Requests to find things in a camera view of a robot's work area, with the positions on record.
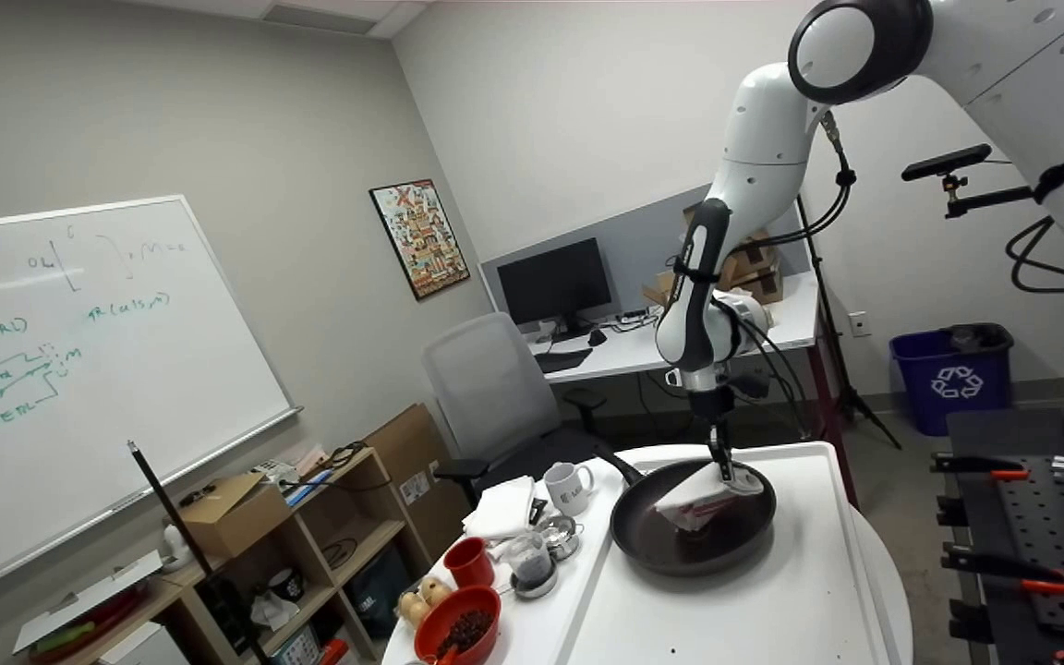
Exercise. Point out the white folded cloth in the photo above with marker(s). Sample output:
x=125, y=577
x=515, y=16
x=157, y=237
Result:
x=500, y=513

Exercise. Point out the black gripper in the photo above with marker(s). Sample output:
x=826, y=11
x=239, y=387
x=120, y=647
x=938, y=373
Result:
x=716, y=409

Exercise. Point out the round white table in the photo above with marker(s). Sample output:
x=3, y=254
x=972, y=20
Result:
x=853, y=591

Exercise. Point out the white office desk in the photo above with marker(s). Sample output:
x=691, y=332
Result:
x=796, y=332

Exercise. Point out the wooden shelf unit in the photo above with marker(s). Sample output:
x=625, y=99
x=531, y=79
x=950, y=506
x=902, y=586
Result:
x=328, y=574

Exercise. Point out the blue recycling bin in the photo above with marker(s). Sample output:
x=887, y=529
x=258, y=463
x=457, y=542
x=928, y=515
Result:
x=947, y=370

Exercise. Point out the black orange clamp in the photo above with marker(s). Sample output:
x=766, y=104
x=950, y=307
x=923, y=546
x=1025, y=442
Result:
x=1025, y=574
x=994, y=472

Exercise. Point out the white square tray board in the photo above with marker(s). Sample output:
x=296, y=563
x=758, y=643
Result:
x=741, y=577

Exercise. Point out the framed wall poster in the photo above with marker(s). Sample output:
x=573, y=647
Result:
x=422, y=233

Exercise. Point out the cardboard box on shelf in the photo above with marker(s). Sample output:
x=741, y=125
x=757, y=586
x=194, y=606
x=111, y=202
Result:
x=234, y=515

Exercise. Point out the red bowl with beans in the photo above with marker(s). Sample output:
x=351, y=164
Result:
x=465, y=631

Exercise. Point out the white mug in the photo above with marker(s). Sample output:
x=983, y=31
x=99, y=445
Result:
x=569, y=487

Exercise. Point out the wall whiteboard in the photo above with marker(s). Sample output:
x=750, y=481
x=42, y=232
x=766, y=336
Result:
x=125, y=359

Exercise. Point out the black orange clamp lower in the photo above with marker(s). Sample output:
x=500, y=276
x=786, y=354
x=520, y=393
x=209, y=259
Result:
x=1025, y=574

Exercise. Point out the black camera on stand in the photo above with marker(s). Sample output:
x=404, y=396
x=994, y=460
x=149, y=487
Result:
x=947, y=169

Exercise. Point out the red cup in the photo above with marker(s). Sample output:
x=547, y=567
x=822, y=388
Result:
x=470, y=563

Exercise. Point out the black computer monitor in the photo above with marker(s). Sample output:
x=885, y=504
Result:
x=556, y=287

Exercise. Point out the white napkin with red stripes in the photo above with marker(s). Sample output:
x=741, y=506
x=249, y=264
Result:
x=691, y=515

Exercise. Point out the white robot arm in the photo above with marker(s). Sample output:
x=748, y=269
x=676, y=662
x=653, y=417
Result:
x=994, y=61

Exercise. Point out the grey office chair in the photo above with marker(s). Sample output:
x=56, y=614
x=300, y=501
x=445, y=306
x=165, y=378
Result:
x=500, y=409

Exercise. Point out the black perforated robot table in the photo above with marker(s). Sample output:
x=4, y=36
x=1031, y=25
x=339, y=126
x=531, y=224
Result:
x=1025, y=519

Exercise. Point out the dark brown frying pan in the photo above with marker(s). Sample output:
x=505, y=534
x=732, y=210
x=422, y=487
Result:
x=658, y=548

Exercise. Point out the cardboard boxes on desk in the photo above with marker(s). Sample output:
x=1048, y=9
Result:
x=757, y=271

